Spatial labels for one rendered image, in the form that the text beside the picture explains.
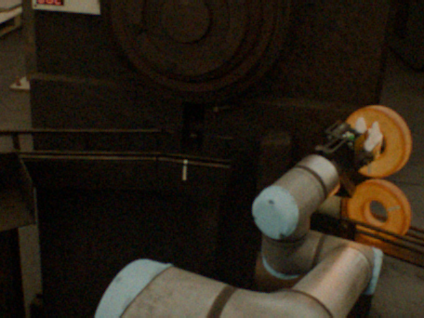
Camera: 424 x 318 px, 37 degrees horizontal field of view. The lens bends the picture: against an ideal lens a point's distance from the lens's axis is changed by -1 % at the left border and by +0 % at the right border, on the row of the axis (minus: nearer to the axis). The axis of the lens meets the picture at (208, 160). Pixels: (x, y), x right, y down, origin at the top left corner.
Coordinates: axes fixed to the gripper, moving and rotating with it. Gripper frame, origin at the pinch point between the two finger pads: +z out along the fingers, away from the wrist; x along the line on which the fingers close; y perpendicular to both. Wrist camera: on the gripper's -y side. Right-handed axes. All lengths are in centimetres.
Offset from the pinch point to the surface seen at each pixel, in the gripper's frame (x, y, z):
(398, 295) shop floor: 21, -111, 51
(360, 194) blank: 4.6, -19.4, 0.3
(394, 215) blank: -4.9, -21.0, -0.1
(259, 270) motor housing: 21.8, -38.2, -19.7
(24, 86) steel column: 321, -110, 71
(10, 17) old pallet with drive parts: 488, -122, 156
